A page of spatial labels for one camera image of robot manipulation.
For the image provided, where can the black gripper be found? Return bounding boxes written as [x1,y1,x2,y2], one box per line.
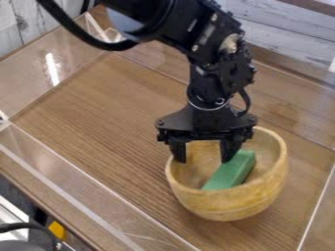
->
[156,105,257,163]

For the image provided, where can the green rectangular block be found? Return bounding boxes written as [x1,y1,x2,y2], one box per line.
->
[201,149,256,190]

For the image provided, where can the brown wooden bowl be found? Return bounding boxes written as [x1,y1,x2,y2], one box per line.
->
[165,126,288,222]

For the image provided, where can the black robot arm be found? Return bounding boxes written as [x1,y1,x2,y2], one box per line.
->
[34,0,256,163]

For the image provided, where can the yellow button device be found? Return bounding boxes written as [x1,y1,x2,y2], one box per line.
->
[48,221,66,251]

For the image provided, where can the clear acrylic front wall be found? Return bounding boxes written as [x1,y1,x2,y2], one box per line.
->
[0,112,200,251]

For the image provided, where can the clear acrylic corner bracket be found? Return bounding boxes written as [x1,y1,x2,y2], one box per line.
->
[84,13,124,43]

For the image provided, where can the black cable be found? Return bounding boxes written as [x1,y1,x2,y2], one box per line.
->
[0,222,57,251]

